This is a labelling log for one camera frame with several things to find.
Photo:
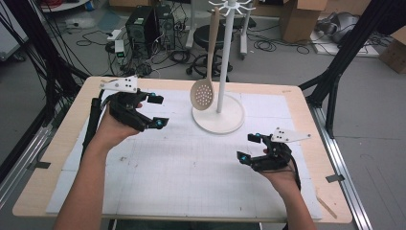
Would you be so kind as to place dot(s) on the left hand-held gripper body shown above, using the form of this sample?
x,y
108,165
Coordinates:
x,y
124,96

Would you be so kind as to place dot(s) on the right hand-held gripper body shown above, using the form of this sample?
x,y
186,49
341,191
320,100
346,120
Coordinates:
x,y
276,153

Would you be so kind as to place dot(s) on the white utensil rack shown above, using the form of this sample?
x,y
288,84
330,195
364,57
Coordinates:
x,y
223,116

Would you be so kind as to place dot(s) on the beige slotted spoon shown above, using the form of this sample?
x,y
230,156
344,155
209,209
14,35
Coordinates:
x,y
202,94

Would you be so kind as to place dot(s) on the person's right hand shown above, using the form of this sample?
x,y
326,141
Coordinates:
x,y
284,180

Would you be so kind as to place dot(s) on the person's left hand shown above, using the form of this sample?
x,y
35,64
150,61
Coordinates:
x,y
110,131

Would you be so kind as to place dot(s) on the small white box device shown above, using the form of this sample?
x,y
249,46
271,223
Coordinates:
x,y
119,48

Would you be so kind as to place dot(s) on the white grid mat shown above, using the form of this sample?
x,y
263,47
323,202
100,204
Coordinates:
x,y
191,179

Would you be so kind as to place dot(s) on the white power strip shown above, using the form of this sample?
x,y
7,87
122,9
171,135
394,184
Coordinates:
x,y
114,34

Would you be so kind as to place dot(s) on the black tape strip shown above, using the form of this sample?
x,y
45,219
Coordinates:
x,y
40,165
335,178

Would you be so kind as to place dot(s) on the large black computer tower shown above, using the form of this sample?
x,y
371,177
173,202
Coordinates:
x,y
140,30

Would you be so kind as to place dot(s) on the slim black computer tower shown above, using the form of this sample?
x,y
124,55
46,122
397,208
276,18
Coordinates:
x,y
165,27

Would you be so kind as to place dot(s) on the thin wooden stick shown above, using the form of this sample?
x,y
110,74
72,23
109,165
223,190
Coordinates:
x,y
326,207

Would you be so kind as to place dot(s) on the black round stool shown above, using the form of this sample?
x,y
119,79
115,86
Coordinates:
x,y
204,38

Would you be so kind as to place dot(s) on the white stand leg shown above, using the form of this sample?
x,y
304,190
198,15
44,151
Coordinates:
x,y
191,25
244,35

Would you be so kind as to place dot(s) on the white round table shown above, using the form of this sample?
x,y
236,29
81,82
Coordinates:
x,y
60,4

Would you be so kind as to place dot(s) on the tall cardboard box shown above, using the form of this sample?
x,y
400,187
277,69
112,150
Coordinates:
x,y
301,19

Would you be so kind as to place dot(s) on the white flat floor board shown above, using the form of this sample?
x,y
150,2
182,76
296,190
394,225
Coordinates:
x,y
351,49

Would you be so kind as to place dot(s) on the grey bundled bag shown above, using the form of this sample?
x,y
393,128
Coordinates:
x,y
340,25

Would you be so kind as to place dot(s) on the low cardboard box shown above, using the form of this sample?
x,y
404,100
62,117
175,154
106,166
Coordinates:
x,y
394,52

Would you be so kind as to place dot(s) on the aluminium rail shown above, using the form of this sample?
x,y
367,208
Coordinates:
x,y
341,166
22,166

